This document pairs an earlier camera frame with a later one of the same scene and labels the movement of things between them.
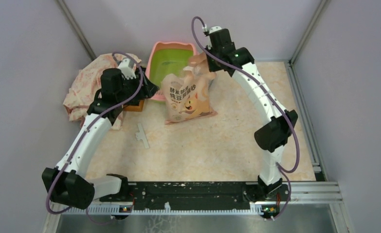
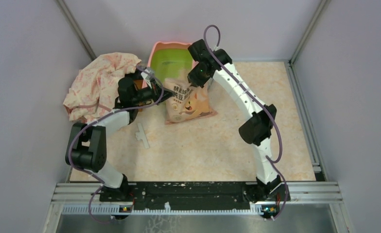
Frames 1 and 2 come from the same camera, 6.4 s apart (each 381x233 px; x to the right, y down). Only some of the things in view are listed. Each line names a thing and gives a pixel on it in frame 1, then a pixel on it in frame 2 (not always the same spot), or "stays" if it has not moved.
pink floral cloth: x=82 y=92 stays
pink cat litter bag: x=186 y=95 stays
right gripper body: x=214 y=65 → x=197 y=76
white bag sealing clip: x=141 y=135 stays
